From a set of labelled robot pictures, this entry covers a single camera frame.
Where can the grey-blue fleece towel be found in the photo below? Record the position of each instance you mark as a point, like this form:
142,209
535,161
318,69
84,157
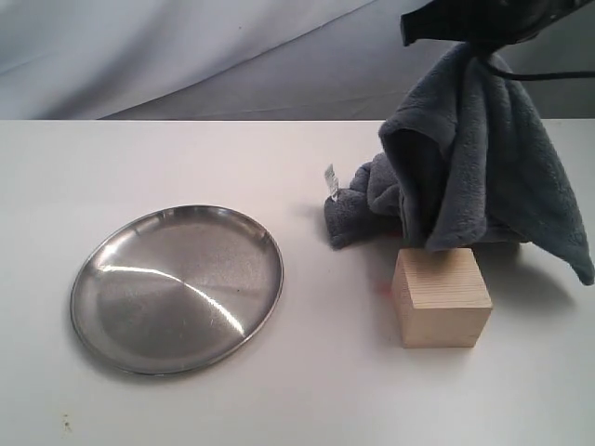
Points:
465,159

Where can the light wooden cube block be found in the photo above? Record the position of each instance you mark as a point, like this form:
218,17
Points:
441,299

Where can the round stainless steel plate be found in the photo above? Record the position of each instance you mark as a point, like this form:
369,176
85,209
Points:
177,290

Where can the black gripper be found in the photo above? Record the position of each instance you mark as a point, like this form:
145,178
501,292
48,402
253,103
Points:
485,22

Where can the white backdrop cloth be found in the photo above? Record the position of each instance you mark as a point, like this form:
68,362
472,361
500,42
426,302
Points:
207,60

